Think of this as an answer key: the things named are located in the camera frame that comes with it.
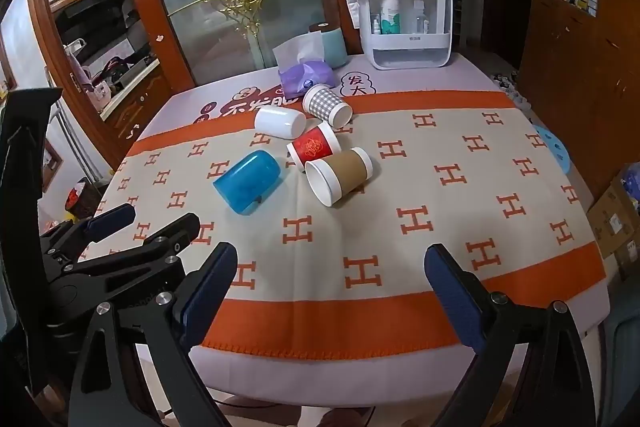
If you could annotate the red paper cup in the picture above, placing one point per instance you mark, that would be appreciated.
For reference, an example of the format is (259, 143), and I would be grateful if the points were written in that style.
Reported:
(312, 144)

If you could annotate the blue patterned bag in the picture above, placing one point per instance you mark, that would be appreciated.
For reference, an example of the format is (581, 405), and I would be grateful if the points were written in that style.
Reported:
(631, 184)

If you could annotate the purple tissue pack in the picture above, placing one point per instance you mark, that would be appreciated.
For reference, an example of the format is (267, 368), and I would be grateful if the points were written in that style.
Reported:
(305, 79)

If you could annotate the pink bag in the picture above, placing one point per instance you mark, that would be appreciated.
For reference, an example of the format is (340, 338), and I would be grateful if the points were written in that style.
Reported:
(97, 89)

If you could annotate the teal canister with brown lid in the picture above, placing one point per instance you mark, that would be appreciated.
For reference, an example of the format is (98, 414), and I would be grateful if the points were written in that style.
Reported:
(334, 47)

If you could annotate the white storage box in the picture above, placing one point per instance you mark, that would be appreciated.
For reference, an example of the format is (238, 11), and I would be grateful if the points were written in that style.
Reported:
(410, 57)

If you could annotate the grey checked paper cup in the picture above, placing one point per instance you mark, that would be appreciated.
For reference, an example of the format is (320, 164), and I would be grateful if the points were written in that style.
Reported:
(322, 103)

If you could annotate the red and black bin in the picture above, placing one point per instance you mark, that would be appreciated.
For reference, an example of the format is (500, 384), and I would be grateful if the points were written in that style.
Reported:
(82, 202)

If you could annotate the blue plastic cup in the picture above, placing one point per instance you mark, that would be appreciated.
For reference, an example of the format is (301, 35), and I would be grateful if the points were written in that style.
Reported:
(247, 179)

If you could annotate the orange and beige patterned blanket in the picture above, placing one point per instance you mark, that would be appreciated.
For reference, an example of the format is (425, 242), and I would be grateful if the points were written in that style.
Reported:
(400, 157)

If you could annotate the brown wooden cabinet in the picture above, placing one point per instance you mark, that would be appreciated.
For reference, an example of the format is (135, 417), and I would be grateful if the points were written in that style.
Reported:
(575, 72)

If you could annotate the cardboard box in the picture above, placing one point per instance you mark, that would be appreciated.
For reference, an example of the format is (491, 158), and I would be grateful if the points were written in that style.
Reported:
(610, 222)

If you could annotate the blue plastic stool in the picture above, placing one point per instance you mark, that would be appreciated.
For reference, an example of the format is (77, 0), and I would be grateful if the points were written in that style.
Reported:
(552, 147)

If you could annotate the white bottle with teal label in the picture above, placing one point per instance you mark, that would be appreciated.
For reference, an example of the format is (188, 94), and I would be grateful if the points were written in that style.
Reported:
(391, 14)

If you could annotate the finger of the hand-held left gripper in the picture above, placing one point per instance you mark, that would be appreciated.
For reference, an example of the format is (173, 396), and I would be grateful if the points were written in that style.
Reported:
(112, 219)
(165, 239)

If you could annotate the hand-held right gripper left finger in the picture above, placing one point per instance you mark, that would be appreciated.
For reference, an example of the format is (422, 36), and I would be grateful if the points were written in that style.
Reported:
(210, 287)

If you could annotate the brown paper cup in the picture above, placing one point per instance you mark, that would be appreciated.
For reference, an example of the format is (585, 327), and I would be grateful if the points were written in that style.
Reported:
(345, 172)

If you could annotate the white cup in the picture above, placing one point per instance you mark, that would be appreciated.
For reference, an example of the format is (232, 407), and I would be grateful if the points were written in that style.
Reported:
(280, 122)

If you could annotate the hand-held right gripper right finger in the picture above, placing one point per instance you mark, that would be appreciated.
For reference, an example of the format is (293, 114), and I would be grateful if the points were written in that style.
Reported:
(455, 297)

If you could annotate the wooden kitchen counter cabinet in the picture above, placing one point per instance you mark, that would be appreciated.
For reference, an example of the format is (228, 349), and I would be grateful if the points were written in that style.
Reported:
(140, 102)

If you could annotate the clear plastic bottle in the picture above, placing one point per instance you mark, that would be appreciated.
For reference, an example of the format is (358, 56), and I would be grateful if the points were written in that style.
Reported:
(420, 19)

